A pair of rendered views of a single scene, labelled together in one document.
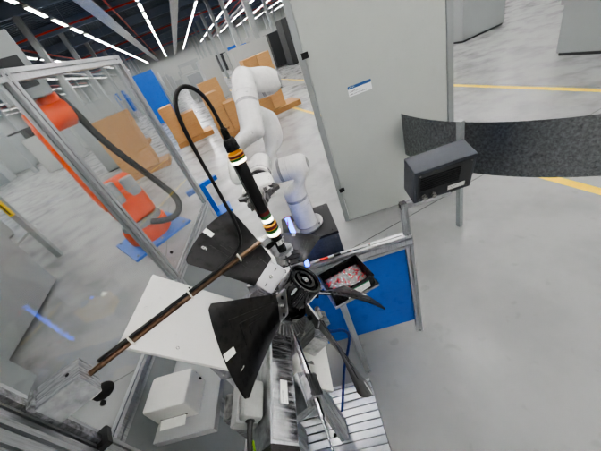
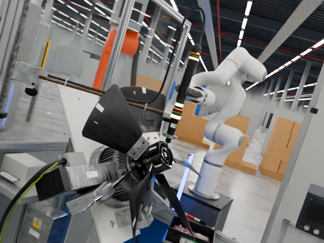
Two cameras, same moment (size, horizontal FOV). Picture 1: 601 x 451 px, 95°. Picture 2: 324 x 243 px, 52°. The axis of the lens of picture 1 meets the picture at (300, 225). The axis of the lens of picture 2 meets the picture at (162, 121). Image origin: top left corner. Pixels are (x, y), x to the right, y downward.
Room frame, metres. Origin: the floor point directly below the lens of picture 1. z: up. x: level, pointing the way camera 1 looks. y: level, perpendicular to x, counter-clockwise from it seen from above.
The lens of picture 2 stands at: (-0.62, -0.32, 1.48)
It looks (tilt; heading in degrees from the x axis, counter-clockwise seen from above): 6 degrees down; 19
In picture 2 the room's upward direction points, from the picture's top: 17 degrees clockwise
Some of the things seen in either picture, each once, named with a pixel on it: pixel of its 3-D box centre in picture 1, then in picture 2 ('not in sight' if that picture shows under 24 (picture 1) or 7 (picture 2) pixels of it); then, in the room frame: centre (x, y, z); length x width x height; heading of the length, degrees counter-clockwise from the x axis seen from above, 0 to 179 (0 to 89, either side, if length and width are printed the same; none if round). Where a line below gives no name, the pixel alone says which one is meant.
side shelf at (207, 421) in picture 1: (196, 385); (34, 184); (0.69, 0.65, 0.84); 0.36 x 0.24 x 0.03; 173
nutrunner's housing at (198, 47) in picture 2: (258, 202); (183, 90); (0.73, 0.09, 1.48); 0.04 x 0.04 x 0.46
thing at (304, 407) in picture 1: (296, 398); (89, 197); (0.40, 0.20, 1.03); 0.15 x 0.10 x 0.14; 83
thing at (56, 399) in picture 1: (67, 391); (26, 72); (0.44, 0.64, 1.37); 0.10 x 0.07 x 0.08; 118
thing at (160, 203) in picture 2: not in sight; (149, 196); (0.79, 0.11, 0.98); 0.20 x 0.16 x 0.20; 83
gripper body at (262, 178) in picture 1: (258, 185); (193, 93); (0.84, 0.08, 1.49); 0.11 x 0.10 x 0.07; 173
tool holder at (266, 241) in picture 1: (275, 242); (170, 125); (0.73, 0.10, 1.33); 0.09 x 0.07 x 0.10; 118
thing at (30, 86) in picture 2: (101, 389); (31, 89); (0.46, 0.61, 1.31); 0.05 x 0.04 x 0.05; 118
